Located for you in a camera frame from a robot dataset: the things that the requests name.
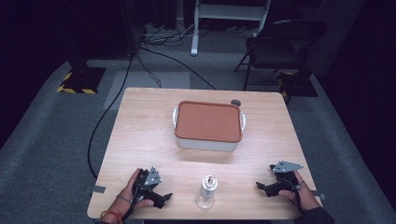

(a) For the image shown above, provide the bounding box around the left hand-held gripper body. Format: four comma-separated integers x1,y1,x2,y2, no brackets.
132,166,165,209

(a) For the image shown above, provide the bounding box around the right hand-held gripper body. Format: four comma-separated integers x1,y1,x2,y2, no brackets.
266,160,304,198

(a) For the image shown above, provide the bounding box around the clear bottle with silver cap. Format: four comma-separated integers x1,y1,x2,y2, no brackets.
194,175,219,210

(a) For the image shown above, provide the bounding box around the white storage box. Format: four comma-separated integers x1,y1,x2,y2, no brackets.
172,105,247,153

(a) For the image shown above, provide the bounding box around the brown box lid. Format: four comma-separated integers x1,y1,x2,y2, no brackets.
174,100,244,144

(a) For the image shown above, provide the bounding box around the person's left hand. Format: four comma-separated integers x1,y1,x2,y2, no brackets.
123,167,155,210

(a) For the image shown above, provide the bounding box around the person's right hand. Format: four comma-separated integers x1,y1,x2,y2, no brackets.
277,170,322,214

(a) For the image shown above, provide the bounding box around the black yellow-striped stand base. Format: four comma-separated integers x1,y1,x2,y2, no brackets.
56,59,106,95
276,68,319,105

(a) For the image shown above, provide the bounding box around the black folding chair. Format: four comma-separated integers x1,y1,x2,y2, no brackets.
233,19,329,91

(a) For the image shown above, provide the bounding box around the grey table edge bracket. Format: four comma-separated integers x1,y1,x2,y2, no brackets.
312,189,327,202
84,185,106,194

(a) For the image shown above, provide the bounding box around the red string bracelet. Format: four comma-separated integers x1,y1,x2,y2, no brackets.
99,209,124,224

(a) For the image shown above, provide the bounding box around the long black floor cable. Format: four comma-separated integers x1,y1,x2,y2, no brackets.
87,52,135,180

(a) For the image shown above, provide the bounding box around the thin black floor cable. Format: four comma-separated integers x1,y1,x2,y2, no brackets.
138,46,217,91

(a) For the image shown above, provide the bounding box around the bundle of floor cables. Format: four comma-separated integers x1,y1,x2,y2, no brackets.
139,22,206,49

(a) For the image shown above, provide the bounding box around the white metal stand frame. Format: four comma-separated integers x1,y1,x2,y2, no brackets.
190,0,273,57

